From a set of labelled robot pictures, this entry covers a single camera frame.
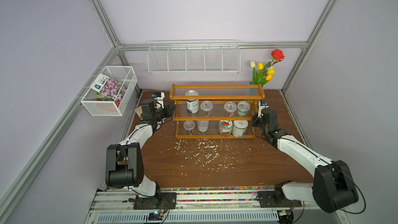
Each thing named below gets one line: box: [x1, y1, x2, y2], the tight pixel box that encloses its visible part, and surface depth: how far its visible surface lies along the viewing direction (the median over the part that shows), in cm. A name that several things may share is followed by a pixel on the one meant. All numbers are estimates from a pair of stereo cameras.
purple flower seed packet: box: [89, 73, 128, 103], surface depth 75 cm
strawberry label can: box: [218, 119, 233, 138], surface depth 92 cm
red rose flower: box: [271, 48, 286, 63], surface depth 91 cm
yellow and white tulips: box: [249, 60, 276, 87], surface depth 98 cm
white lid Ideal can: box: [232, 120, 249, 138], surface depth 90 cm
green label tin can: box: [185, 90, 200, 115], surface depth 84 cm
